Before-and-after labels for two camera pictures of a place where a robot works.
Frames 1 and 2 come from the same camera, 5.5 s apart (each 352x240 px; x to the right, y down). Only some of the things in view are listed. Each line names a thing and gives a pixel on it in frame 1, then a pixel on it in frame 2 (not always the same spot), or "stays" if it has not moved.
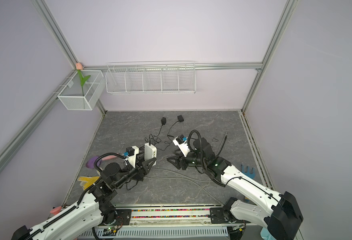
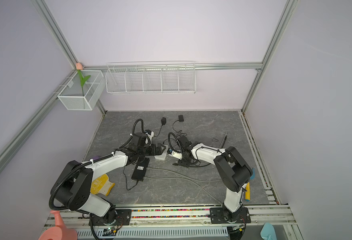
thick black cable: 221,145 stays
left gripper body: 132,171 -> 150,150
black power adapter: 163,122 stays
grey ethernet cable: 186,178 stays
